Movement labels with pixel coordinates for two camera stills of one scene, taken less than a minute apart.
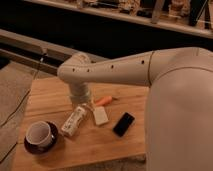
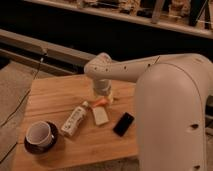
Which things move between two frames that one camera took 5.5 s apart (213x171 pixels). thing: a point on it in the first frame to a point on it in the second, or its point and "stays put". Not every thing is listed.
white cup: [39, 133] stays put
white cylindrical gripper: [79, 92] to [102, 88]
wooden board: [56, 131] stays put
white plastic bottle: [73, 120] stays put
